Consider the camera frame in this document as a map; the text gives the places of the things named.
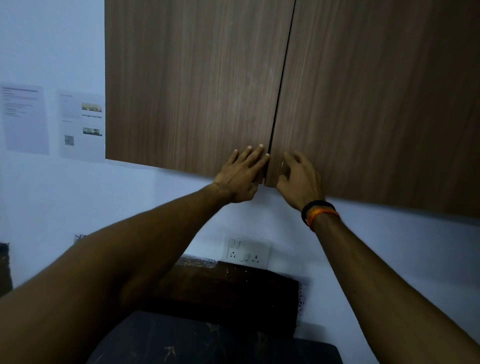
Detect dark object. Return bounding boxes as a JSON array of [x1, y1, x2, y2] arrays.
[[0, 243, 14, 298]]

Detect person's left hand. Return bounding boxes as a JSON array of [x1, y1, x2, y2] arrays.
[[213, 144, 271, 204]]

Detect white text paper sheet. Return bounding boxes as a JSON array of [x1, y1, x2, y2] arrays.
[[0, 83, 50, 155]]

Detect white wall switch socket plate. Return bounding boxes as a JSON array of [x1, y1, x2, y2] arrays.
[[224, 235, 272, 269]]

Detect dark brown box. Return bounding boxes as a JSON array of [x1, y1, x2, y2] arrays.
[[148, 256, 301, 338]]

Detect person's left forearm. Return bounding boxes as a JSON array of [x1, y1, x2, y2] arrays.
[[0, 183, 232, 364]]

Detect person's right forearm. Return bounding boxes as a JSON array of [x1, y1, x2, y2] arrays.
[[310, 212, 480, 364]]

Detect person's right hand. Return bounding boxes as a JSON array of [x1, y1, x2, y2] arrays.
[[276, 151, 327, 213]]

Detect brown wooden cabinet door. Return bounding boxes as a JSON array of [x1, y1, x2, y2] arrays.
[[264, 0, 480, 219], [104, 0, 296, 187]]

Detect white paper sheet with photos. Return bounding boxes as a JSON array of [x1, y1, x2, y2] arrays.
[[56, 89, 106, 163]]

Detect orange wrist thread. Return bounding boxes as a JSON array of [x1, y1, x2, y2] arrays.
[[306, 209, 341, 230]]

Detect black wrist band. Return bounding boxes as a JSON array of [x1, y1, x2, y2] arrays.
[[301, 200, 337, 226]]

